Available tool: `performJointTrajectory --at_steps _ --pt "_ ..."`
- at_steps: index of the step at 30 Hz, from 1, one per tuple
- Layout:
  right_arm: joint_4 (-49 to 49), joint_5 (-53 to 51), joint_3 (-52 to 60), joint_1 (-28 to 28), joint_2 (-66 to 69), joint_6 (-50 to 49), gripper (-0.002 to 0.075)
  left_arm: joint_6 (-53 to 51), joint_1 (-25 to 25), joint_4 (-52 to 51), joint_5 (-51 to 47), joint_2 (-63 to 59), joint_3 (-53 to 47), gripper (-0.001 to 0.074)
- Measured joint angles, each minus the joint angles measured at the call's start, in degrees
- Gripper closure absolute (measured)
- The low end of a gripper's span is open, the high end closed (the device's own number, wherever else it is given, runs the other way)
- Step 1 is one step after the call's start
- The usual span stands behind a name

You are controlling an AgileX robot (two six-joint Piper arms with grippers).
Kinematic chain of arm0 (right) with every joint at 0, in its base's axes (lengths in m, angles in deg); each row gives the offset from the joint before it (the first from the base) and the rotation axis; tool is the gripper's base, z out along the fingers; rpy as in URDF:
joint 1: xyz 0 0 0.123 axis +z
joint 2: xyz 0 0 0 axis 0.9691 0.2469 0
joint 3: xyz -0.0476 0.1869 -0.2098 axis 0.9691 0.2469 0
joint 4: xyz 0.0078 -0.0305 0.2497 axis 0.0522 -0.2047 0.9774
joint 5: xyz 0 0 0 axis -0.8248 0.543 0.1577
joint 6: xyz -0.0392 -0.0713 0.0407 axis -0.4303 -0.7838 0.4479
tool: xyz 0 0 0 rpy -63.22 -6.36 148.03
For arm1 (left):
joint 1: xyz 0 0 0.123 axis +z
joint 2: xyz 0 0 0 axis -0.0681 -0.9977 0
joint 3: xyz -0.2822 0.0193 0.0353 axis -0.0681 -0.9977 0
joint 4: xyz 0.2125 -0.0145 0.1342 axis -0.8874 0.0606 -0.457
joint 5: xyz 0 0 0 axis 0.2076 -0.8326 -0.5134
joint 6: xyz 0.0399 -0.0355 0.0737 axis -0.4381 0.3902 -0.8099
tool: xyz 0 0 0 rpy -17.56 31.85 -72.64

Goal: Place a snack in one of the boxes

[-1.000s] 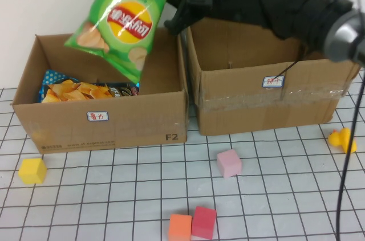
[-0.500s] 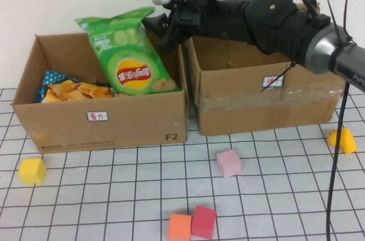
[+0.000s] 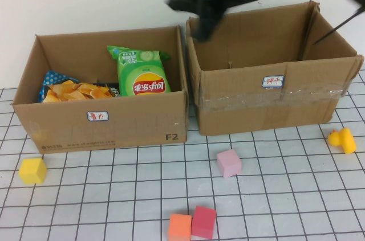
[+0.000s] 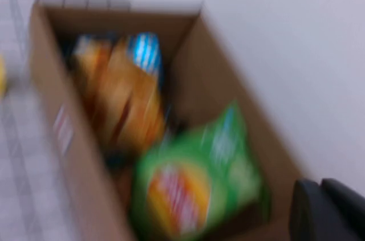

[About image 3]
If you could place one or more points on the green Lay's chip bag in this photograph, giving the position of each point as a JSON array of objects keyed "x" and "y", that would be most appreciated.
[{"x": 142, "y": 78}]

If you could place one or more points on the pink foam cube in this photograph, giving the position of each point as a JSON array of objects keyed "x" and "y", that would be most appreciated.
[{"x": 229, "y": 163}]

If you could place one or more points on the red foam cube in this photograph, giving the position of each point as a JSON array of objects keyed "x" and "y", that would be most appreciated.
[{"x": 203, "y": 222}]

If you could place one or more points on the orange foam cube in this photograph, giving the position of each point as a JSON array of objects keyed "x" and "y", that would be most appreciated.
[{"x": 179, "y": 226}]

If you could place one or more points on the white label on taped box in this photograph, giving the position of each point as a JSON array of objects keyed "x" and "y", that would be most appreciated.
[{"x": 273, "y": 81}]

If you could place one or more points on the cardboard box with clear tape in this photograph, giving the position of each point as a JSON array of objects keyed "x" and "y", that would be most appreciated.
[{"x": 242, "y": 115}]

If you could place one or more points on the cardboard box with F2 print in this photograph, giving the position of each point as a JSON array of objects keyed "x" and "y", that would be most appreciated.
[{"x": 142, "y": 121}]

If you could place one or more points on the white label on F2 box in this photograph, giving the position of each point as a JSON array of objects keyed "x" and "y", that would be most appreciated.
[{"x": 97, "y": 116}]

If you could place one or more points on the blue polka dot chip bag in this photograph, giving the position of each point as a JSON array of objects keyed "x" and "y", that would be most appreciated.
[{"x": 71, "y": 91}]

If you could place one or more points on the yellow rubber duck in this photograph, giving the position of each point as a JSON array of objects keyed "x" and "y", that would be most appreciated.
[{"x": 343, "y": 141}]

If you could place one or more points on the yellow foam cube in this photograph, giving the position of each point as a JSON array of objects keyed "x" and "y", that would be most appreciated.
[{"x": 32, "y": 171}]

